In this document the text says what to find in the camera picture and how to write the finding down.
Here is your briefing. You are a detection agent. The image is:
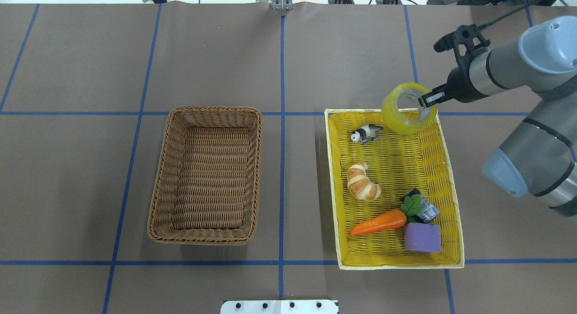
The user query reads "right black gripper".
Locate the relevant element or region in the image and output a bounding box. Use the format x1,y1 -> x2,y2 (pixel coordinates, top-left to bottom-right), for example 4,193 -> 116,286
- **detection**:
418,68 -> 481,108

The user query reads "yellow clear tape roll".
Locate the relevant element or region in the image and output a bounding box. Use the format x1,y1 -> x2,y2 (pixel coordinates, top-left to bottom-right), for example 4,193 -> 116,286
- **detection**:
381,82 -> 438,135

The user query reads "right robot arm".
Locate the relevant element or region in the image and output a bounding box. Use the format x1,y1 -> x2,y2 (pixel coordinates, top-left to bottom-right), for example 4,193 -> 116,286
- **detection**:
418,15 -> 577,222

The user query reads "yellow wicker basket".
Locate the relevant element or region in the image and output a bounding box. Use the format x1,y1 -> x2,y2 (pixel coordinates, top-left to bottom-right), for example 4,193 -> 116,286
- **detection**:
324,109 -> 465,270

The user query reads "brown wicker basket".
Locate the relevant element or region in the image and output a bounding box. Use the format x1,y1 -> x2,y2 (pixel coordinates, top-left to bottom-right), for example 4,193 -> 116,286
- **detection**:
147,106 -> 263,246

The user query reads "toy panda figure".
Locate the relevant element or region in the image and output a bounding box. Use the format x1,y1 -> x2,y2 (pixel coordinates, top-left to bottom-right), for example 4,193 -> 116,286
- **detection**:
350,124 -> 384,145

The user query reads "small blue white packet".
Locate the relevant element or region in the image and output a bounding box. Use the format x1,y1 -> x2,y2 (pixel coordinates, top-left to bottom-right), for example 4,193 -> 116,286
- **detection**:
400,187 -> 440,223

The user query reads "toy croissant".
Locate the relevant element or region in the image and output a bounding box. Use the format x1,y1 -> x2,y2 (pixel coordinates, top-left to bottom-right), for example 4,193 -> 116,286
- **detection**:
346,162 -> 382,202

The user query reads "toy orange carrot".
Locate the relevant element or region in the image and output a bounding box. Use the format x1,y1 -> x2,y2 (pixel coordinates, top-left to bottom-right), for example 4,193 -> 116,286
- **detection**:
348,195 -> 423,236

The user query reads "purple foam block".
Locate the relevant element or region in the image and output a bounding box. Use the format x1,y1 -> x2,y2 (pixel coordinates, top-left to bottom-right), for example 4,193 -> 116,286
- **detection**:
403,223 -> 441,253

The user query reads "right black braided cable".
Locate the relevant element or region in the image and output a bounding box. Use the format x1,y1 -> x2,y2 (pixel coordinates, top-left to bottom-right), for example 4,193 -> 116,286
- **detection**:
478,0 -> 568,31

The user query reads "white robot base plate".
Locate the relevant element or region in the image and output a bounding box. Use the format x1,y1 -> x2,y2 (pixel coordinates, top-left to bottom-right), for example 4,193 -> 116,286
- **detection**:
220,299 -> 340,314

